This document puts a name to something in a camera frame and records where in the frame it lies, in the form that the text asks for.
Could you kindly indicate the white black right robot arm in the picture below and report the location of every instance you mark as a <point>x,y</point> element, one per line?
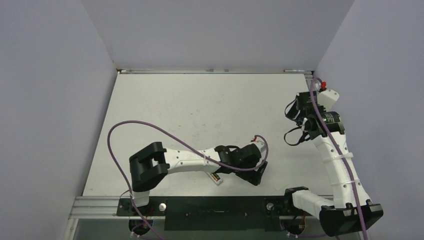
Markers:
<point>351,208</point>

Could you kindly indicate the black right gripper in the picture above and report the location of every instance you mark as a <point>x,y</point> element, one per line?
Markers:
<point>293,111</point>

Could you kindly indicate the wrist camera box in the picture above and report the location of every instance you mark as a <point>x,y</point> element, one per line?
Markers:
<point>327,97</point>
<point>259,142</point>

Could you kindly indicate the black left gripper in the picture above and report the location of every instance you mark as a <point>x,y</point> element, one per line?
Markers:
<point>252,176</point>

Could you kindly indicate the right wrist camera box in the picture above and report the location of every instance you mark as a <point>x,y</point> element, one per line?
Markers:
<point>327,97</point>

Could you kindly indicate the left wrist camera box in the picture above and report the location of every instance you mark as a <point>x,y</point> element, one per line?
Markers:
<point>259,142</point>

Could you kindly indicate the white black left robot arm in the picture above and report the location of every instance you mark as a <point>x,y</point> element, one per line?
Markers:
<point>149,166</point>

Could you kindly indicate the white remote control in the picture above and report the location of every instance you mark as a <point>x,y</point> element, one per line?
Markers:
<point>217,183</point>

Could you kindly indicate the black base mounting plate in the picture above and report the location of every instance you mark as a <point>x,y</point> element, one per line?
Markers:
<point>215,213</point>

